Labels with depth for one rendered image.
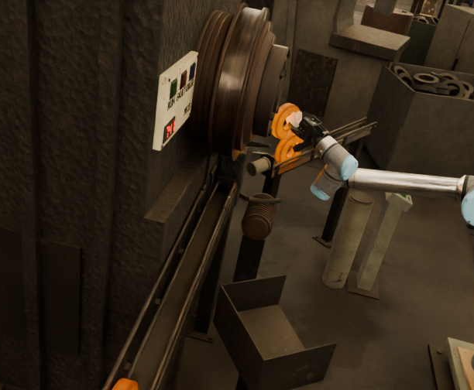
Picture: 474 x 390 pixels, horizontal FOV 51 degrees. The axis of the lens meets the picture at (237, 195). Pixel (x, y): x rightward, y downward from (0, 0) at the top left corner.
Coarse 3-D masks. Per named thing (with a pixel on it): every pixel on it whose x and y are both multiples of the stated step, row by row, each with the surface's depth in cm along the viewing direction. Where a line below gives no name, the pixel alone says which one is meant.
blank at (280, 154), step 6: (288, 138) 213; (294, 138) 215; (282, 144) 213; (288, 144) 214; (294, 144) 219; (276, 150) 215; (282, 150) 213; (276, 156) 216; (282, 156) 215; (288, 156) 221
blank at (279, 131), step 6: (282, 108) 203; (288, 108) 203; (294, 108) 206; (276, 114) 203; (282, 114) 202; (288, 114) 205; (276, 120) 202; (282, 120) 204; (276, 126) 203; (282, 126) 206; (276, 132) 205; (282, 132) 208; (288, 132) 211; (282, 138) 210
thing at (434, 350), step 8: (432, 352) 224; (440, 352) 224; (432, 360) 220; (440, 360) 221; (432, 368) 217; (440, 368) 216; (448, 368) 217; (440, 376) 212; (448, 376) 213; (440, 384) 208; (448, 384) 209
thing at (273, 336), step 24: (240, 288) 135; (264, 288) 139; (216, 312) 135; (240, 312) 140; (264, 312) 142; (240, 336) 122; (264, 336) 135; (288, 336) 136; (240, 360) 123; (264, 360) 112; (288, 360) 116; (312, 360) 120; (240, 384) 142; (264, 384) 117; (288, 384) 121
